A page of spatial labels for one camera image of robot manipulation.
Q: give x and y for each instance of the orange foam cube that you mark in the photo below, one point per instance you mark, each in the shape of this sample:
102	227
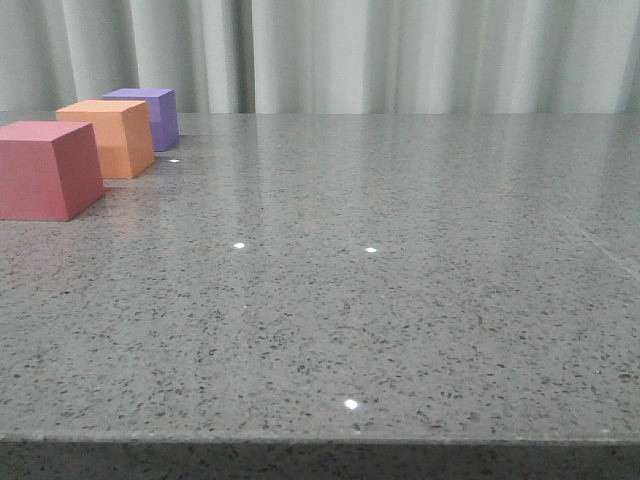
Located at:
122	131

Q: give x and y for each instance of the pale green curtain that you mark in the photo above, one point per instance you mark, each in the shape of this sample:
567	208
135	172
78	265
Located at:
327	56

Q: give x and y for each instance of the purple foam cube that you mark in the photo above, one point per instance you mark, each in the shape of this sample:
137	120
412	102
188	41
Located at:
163	112

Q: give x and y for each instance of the pink foam cube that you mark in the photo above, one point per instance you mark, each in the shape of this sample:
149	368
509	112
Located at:
50	170

